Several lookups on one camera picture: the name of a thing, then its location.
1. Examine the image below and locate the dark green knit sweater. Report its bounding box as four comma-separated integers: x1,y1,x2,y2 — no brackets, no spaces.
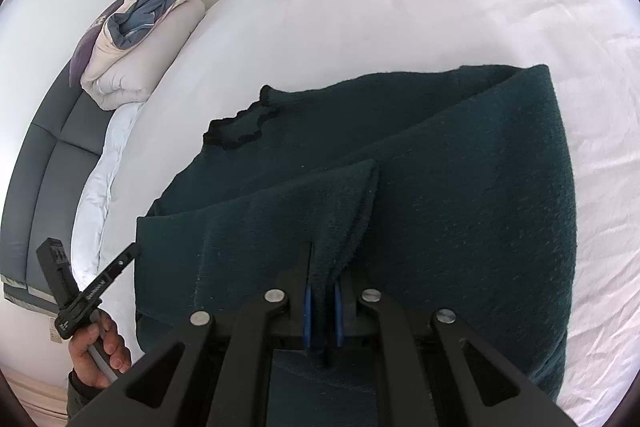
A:
134,65,576,426

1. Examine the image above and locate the left dark jacket forearm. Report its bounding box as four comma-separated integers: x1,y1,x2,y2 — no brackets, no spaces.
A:
66,369,104,419

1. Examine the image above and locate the person's left hand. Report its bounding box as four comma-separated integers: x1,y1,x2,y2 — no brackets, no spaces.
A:
68,310,131,389

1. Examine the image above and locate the white ruffled pillow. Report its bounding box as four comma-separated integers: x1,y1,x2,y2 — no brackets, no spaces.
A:
70,103,143,289

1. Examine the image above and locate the grey padded headboard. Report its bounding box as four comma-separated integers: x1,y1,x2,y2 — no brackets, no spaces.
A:
1,68,112,314

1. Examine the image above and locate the folded beige duvet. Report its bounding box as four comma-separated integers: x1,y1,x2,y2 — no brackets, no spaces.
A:
79,0,205,110

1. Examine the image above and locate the purple pillow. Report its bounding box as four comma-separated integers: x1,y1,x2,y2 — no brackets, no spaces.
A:
68,0,125,88

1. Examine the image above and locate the blue grey crumpled garment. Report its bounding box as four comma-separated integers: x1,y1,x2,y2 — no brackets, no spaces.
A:
106,0,188,50

